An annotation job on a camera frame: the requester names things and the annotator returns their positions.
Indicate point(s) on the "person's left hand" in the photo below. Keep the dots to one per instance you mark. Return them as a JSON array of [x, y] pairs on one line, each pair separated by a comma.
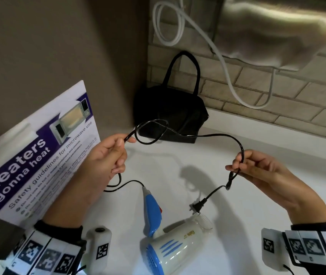
[[102, 160]]

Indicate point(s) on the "person's right hand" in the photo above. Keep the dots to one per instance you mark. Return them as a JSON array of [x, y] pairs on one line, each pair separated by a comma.
[[266, 174]]

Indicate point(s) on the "person's right thumb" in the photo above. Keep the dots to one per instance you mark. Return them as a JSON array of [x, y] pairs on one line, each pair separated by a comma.
[[250, 155]]

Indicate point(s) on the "person's left thumb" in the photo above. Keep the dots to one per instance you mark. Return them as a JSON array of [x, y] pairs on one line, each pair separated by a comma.
[[121, 139]]

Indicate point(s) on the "person's right forearm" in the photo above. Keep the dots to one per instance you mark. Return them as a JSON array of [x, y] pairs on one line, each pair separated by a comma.
[[303, 203]]

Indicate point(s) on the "person's left forearm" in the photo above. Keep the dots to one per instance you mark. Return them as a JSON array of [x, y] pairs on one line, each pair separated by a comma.
[[74, 197]]

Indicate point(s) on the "black handbag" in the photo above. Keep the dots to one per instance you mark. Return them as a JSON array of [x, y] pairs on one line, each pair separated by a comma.
[[174, 111]]

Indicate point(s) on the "microwave safety poster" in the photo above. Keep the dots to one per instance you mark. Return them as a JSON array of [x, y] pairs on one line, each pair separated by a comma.
[[36, 157]]

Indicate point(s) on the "white and blue hair dryer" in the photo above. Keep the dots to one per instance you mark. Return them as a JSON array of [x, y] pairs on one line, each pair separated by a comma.
[[177, 240]]

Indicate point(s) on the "right wristband with marker tags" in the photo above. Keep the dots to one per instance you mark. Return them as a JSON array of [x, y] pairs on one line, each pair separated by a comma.
[[315, 247]]

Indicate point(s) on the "wristband with marker tags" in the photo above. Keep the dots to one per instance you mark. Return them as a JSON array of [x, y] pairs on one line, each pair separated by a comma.
[[39, 254], [315, 247]]

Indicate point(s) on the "left wristband with marker tags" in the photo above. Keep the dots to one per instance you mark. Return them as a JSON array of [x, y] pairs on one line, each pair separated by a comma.
[[39, 254]]

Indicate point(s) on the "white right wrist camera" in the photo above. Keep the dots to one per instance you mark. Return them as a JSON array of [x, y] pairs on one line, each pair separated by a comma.
[[273, 249]]

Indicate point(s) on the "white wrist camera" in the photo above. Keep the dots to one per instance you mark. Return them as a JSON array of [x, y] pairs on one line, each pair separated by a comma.
[[273, 249], [98, 252]]

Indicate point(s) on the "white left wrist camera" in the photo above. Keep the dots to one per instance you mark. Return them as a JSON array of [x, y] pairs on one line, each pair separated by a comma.
[[98, 252]]

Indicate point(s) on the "stainless steel wall appliance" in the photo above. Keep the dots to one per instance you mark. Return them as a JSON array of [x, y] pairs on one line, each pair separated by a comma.
[[266, 31]]

